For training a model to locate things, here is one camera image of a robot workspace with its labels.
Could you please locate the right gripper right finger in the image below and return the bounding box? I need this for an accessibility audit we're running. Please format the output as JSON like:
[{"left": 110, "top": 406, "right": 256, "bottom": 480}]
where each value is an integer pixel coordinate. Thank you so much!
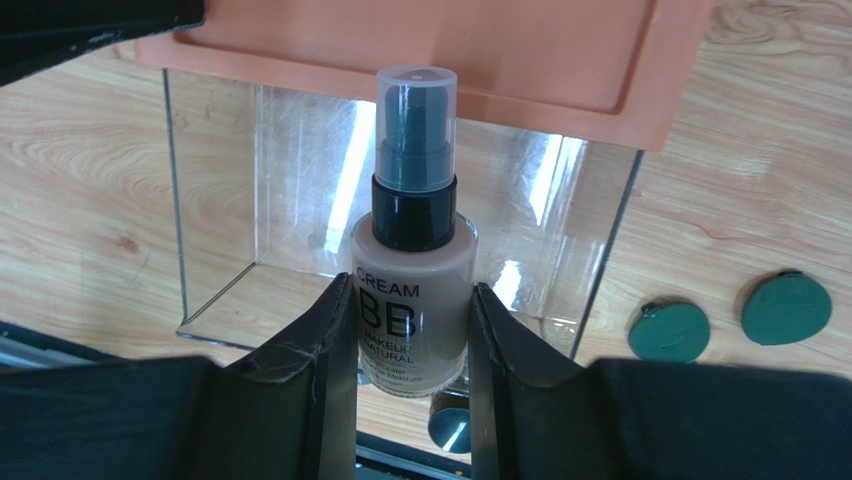
[{"left": 469, "top": 283, "right": 851, "bottom": 479}]

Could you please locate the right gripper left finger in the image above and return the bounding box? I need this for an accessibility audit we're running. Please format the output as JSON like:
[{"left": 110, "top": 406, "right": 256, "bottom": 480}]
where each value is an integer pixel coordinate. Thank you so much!
[{"left": 1, "top": 273, "right": 358, "bottom": 479}]

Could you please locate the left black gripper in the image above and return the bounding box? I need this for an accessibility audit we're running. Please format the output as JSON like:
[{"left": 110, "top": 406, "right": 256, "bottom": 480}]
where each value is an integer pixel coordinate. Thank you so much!
[{"left": 1, "top": 0, "right": 207, "bottom": 86}]

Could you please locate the BB cream foundation bottle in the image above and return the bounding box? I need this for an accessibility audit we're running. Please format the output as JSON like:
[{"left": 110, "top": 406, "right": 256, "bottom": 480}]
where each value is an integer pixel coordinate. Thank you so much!
[{"left": 350, "top": 66, "right": 478, "bottom": 398}]

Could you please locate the clear acrylic drawer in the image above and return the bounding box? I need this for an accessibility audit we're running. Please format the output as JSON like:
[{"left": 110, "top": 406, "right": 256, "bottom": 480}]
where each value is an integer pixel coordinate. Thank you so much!
[{"left": 163, "top": 69, "right": 642, "bottom": 357}]

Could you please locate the orange makeup drawer box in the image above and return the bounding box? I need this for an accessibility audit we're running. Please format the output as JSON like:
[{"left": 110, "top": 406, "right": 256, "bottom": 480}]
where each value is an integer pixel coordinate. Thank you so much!
[{"left": 135, "top": 1, "right": 714, "bottom": 151}]

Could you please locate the open glass cream jar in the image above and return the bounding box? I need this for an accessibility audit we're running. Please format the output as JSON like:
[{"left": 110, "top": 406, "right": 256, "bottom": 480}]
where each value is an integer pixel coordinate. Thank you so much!
[{"left": 427, "top": 392, "right": 471, "bottom": 454}]

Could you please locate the green round puff near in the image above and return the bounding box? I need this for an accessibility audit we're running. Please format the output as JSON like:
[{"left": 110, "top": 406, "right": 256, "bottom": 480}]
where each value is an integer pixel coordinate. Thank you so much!
[{"left": 627, "top": 302, "right": 711, "bottom": 363}]

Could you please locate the green round puff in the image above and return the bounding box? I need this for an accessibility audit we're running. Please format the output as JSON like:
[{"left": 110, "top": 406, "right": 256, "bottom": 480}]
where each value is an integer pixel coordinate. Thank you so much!
[
  {"left": 740, "top": 271, "right": 833, "bottom": 346},
  {"left": 627, "top": 302, "right": 711, "bottom": 363}
]

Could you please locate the green round puff far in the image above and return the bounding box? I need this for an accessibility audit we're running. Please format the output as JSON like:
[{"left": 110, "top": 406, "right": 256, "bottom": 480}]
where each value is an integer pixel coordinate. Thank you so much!
[{"left": 740, "top": 271, "right": 833, "bottom": 346}]

